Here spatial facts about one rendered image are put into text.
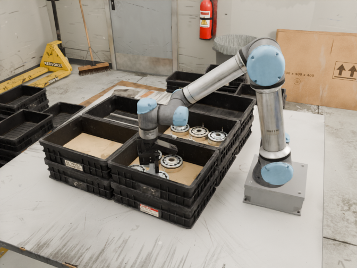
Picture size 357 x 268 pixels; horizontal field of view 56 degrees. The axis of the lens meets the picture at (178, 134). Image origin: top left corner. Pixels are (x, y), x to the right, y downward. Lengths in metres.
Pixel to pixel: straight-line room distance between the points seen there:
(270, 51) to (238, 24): 3.36
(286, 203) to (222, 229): 0.30
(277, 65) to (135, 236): 0.85
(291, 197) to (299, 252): 0.23
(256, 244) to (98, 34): 4.40
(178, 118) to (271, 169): 0.39
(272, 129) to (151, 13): 3.73
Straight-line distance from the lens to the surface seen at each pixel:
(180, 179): 1.47
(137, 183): 1.41
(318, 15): 4.33
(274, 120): 1.21
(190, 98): 1.33
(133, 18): 4.92
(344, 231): 2.62
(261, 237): 1.44
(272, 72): 1.11
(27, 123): 2.89
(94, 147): 1.74
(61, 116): 3.15
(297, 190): 1.53
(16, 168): 1.96
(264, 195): 1.52
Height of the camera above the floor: 1.74
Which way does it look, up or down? 30 degrees down
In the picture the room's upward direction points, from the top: 1 degrees counter-clockwise
